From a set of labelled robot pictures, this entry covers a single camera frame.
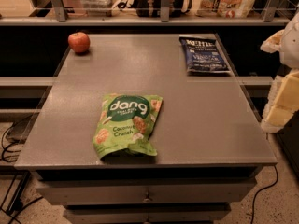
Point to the black backpack on shelf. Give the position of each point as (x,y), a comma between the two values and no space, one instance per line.
(152,8)

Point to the metal shelf rail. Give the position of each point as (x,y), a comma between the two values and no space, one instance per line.
(71,13)

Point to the grey drawer cabinet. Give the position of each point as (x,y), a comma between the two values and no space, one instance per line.
(146,196)

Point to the green Dang chip bag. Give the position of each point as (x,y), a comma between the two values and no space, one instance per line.
(126,123)

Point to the colourful snack bag on shelf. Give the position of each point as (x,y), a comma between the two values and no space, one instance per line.
(225,8)

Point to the red apple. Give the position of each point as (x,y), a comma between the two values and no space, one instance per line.
(79,42)

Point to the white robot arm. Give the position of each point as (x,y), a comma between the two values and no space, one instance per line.
(289,56)

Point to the blue Kettle chip bag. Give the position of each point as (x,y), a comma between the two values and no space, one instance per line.
(202,55)

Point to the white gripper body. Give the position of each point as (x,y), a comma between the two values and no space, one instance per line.
(291,46)

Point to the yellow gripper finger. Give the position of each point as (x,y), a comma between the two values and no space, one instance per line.
(288,93)
(278,116)

